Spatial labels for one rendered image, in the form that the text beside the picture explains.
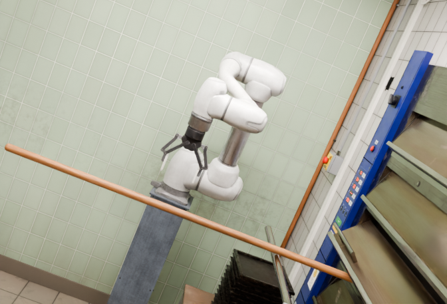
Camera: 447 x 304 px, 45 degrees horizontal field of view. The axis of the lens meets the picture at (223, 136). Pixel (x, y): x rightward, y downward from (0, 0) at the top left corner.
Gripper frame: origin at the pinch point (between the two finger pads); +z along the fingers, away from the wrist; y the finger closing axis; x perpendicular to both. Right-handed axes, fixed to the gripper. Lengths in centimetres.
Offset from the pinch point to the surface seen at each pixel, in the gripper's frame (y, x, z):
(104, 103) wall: 59, -104, 9
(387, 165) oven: -82, -24, -34
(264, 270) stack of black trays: -56, -41, 40
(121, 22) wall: 67, -104, -39
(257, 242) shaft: -38.9, 10.5, 9.7
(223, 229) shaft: -24.7, 11.3, 9.8
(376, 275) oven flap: -81, 23, -1
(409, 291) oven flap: -87, 40, -6
